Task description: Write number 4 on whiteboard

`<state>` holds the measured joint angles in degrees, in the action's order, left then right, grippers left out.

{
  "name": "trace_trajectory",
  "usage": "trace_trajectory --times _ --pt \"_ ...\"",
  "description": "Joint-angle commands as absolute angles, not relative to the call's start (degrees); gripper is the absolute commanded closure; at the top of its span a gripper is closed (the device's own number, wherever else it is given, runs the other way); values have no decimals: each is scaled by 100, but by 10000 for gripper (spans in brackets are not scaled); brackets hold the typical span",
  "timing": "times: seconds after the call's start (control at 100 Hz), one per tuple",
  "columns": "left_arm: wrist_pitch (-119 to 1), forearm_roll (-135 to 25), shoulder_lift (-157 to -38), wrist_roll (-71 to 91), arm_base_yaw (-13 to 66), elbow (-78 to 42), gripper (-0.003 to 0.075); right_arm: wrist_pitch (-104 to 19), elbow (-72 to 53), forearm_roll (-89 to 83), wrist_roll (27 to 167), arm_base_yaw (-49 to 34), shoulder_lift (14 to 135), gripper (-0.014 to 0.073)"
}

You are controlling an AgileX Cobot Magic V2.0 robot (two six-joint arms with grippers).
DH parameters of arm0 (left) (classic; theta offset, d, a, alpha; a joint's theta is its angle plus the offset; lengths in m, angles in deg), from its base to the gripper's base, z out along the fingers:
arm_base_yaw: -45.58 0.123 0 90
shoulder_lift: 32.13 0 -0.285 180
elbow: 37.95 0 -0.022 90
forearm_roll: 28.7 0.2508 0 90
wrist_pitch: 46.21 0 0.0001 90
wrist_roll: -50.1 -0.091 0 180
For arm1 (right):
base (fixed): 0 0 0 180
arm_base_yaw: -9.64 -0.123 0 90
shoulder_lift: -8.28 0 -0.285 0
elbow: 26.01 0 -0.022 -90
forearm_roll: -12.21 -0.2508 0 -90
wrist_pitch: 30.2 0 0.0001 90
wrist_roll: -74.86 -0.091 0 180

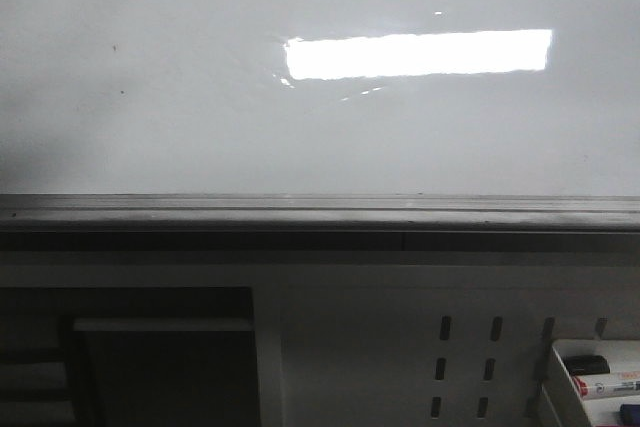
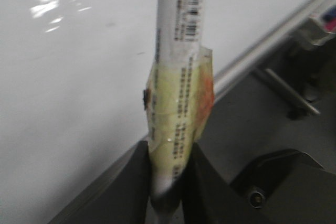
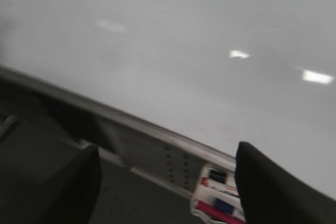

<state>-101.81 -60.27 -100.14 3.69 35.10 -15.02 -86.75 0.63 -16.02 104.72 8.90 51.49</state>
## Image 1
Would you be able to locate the blue cap marker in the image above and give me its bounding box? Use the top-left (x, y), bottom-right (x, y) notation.
top-left (619, 403), bottom-right (640, 426)

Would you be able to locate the white marker storage bin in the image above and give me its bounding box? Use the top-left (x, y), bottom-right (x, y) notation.
top-left (542, 339), bottom-right (639, 426)

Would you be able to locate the white glossy whiteboard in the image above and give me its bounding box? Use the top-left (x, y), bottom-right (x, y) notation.
top-left (1, 0), bottom-right (639, 196)

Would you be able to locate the red cap white marker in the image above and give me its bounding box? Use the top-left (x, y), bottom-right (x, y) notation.
top-left (571, 371), bottom-right (639, 400)

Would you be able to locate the dark grey whiteboard tray rail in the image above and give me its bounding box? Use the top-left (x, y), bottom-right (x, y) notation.
top-left (1, 194), bottom-right (639, 233)

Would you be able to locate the white slotted pegboard panel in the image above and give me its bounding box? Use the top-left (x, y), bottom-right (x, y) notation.
top-left (1, 250), bottom-right (639, 426)

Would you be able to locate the dark cabinet with white shelf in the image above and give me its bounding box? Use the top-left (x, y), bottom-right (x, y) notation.
top-left (1, 287), bottom-right (261, 426)

